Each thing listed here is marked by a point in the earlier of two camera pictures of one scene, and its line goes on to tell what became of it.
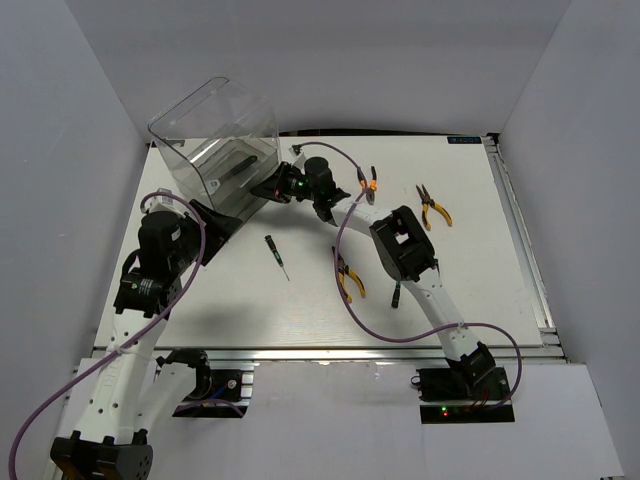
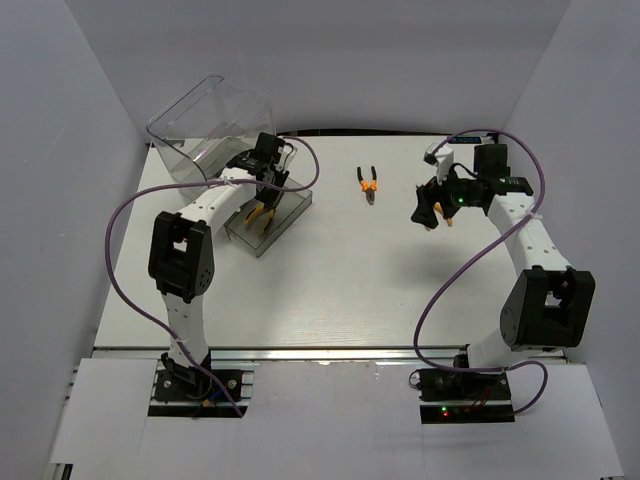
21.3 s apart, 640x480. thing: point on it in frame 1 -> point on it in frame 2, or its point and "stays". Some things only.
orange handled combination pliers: (370, 191) stays
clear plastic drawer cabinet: (222, 141) stays
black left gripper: (218, 228) -> (267, 197)
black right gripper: (275, 186) -> (426, 196)
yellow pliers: (344, 269) -> (259, 209)
